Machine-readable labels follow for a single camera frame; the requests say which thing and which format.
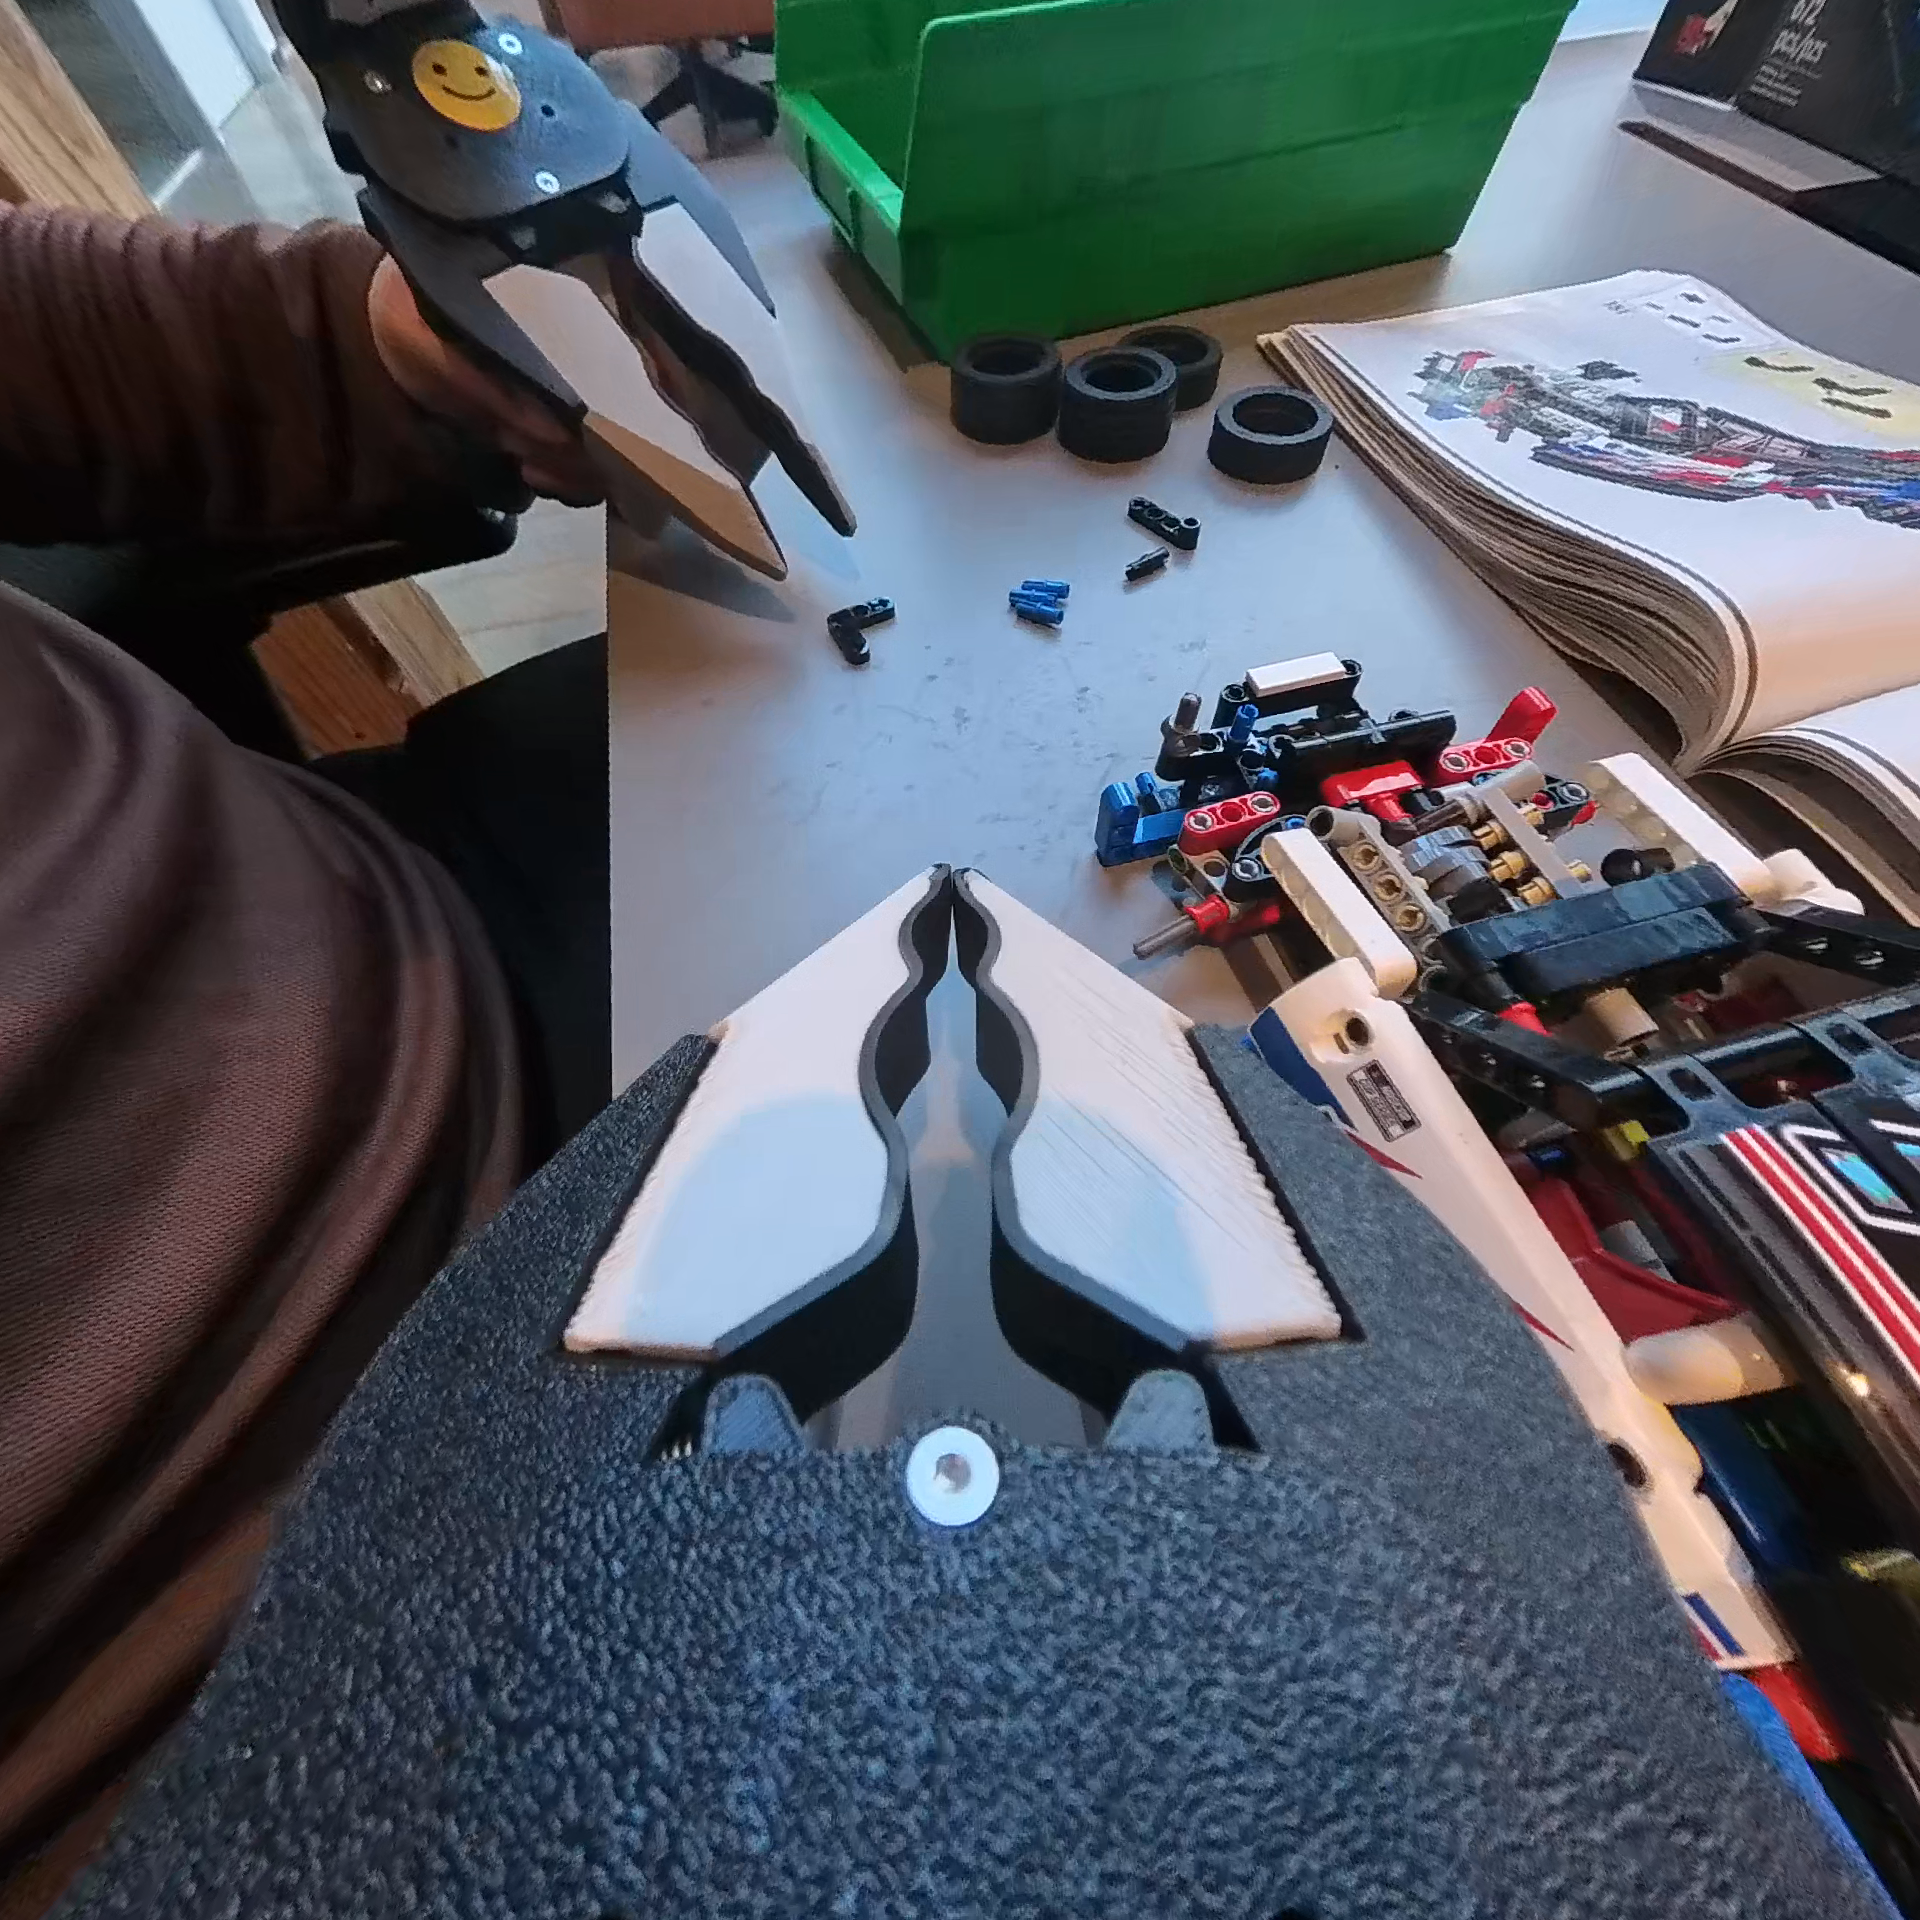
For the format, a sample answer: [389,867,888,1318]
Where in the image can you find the brick model race car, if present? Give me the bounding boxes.
[1093,651,1920,1920]

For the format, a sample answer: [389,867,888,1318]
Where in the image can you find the office chair base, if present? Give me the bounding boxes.
[638,37,781,161]

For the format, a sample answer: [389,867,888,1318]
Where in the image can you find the open instruction booklet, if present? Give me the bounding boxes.
[1256,269,1920,916]

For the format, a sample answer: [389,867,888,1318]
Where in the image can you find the black cardboard toy box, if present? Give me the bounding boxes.
[1635,0,1920,196]

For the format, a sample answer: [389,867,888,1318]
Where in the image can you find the person's left hand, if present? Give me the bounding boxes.
[367,257,607,512]

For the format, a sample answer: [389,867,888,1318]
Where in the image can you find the wooden cabinet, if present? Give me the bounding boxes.
[0,0,488,760]

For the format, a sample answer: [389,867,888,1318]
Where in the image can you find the green plastic bin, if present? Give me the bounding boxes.
[773,0,1579,362]

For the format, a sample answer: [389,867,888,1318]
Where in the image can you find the person's black trousers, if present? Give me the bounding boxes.
[316,637,614,1142]

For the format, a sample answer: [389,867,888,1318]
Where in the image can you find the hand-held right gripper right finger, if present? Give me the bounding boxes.
[958,865,1346,1414]

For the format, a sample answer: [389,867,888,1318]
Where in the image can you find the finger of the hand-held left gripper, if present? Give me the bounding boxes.
[612,240,861,541]
[484,257,792,586]

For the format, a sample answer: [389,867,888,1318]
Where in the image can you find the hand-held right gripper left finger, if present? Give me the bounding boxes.
[563,861,963,1414]

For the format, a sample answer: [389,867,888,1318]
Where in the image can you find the black rubber tyre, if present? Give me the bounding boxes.
[1210,385,1334,485]
[1117,325,1226,411]
[950,333,1064,445]
[1055,346,1180,465]

